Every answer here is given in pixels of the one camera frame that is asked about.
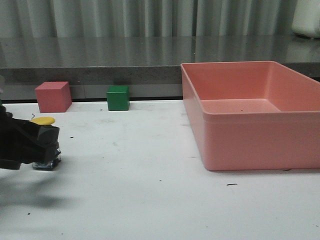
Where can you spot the pink plastic bin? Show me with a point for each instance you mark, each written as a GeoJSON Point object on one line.
{"type": "Point", "coordinates": [252, 115]}

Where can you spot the grey curtain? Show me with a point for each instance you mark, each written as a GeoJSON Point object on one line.
{"type": "Point", "coordinates": [144, 18]}

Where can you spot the green cube right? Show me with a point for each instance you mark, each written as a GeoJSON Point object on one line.
{"type": "Point", "coordinates": [118, 98]}

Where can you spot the grey stone counter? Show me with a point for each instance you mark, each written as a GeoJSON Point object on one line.
{"type": "Point", "coordinates": [149, 66]}

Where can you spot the yellow push button switch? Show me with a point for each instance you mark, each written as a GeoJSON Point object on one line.
{"type": "Point", "coordinates": [45, 121]}

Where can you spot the white appliance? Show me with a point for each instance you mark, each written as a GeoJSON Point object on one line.
{"type": "Point", "coordinates": [306, 19]}

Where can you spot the pink cube back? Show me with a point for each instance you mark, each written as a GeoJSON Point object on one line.
{"type": "Point", "coordinates": [53, 96]}

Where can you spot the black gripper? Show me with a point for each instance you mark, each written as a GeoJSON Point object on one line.
{"type": "Point", "coordinates": [26, 142]}

